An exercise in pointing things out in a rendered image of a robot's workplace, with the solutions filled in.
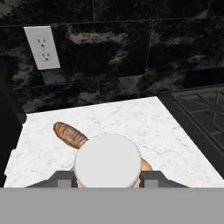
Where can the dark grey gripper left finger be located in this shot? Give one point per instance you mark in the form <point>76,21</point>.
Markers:
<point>62,178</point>

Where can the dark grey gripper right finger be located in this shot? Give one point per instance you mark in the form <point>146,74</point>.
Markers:
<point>153,178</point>

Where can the brown baguette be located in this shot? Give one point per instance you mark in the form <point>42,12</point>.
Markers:
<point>68,133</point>

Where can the black tall appliance side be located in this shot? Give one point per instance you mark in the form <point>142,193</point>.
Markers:
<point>8,125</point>

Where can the black hob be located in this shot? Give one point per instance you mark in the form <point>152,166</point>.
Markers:
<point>201,116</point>

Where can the white wall power outlet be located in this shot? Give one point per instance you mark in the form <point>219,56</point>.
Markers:
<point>43,48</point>

